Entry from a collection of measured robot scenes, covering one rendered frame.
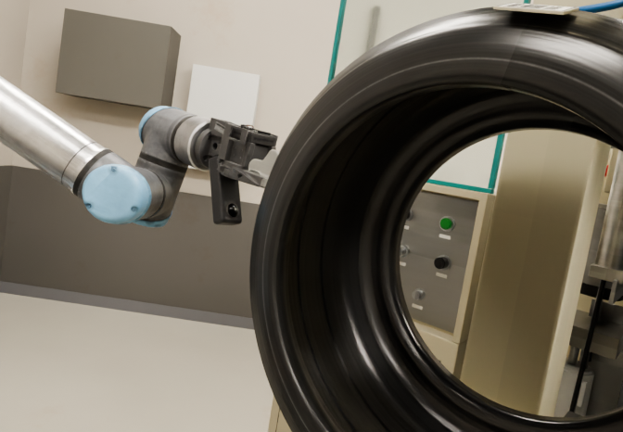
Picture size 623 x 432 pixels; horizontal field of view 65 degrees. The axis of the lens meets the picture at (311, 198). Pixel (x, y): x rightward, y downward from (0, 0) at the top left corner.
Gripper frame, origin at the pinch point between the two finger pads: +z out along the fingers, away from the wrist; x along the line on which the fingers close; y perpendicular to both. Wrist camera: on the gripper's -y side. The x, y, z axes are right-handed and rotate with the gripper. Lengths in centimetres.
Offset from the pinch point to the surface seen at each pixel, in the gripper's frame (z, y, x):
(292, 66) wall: -194, 41, 198
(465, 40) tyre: 25.8, 21.9, -11.8
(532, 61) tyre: 32.3, 20.7, -12.1
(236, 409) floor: -96, -136, 115
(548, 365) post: 36.1, -15.2, 25.4
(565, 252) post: 33.2, 1.9, 25.2
